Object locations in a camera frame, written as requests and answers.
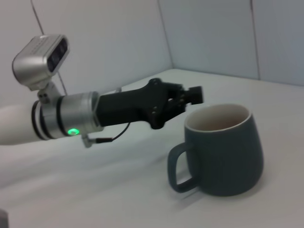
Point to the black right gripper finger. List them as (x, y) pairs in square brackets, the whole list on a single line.
[(3, 219)]

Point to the grey ceramic cup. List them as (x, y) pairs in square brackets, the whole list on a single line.
[(225, 161)]

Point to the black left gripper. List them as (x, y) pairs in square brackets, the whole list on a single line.
[(123, 107)]

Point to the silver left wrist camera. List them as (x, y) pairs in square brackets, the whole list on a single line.
[(33, 61)]

